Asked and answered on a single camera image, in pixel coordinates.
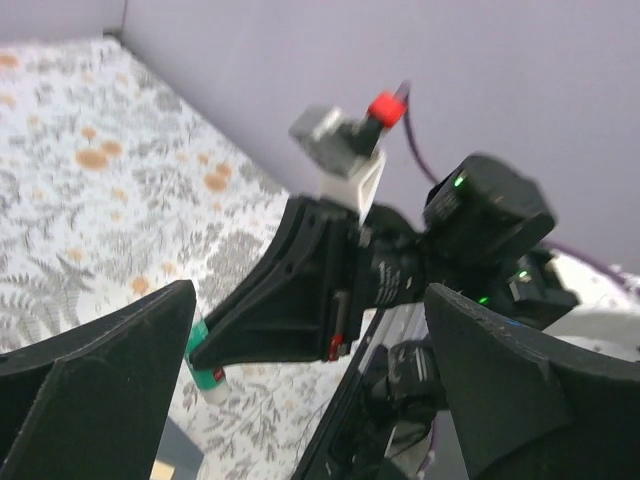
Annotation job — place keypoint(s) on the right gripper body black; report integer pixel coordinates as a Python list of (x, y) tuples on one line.
[(484, 227)]

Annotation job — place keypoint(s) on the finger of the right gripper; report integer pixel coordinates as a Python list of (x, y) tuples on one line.
[(284, 310)]

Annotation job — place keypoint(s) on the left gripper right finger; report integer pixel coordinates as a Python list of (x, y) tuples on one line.
[(526, 405)]

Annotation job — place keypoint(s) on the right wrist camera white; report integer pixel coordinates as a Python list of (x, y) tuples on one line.
[(346, 150)]

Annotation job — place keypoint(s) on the floral table mat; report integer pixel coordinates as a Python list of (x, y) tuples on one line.
[(112, 186)]

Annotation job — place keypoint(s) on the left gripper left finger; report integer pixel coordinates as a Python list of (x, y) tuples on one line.
[(92, 402)]

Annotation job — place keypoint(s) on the green white glue stick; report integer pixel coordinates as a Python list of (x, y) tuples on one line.
[(211, 383)]

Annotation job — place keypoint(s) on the grey envelope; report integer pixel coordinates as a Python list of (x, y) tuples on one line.
[(177, 449)]

